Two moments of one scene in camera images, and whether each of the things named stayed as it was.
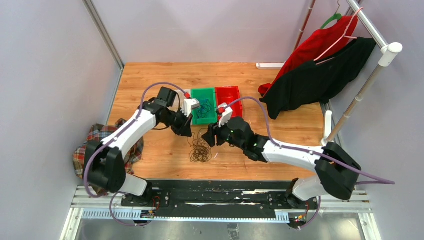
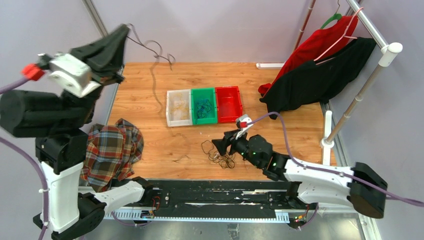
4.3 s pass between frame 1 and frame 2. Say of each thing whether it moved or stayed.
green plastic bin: stayed
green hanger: stayed
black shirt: stayed
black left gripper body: moved
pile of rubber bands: moved
